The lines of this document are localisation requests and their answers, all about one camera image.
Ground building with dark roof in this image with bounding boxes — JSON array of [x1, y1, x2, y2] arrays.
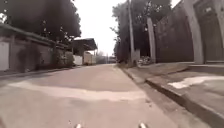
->
[[72, 37, 99, 66]]

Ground utility pole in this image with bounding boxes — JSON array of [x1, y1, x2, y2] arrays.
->
[[127, 0, 136, 67]]

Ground grey concrete road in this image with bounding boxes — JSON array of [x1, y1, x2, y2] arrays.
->
[[0, 63, 179, 128]]

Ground trees beside pole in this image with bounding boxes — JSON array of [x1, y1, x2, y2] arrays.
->
[[111, 0, 173, 64]]

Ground concrete gutter strip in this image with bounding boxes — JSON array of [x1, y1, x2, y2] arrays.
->
[[117, 65, 213, 128]]

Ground raised concrete pavement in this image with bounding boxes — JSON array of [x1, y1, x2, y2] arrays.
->
[[123, 61, 224, 128]]

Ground large dark tree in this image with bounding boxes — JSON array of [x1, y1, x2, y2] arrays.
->
[[0, 0, 82, 44]]

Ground long low wall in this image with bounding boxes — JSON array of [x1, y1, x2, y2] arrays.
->
[[0, 23, 75, 74]]

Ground tall concrete wall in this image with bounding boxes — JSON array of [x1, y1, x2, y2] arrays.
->
[[146, 0, 224, 65]]

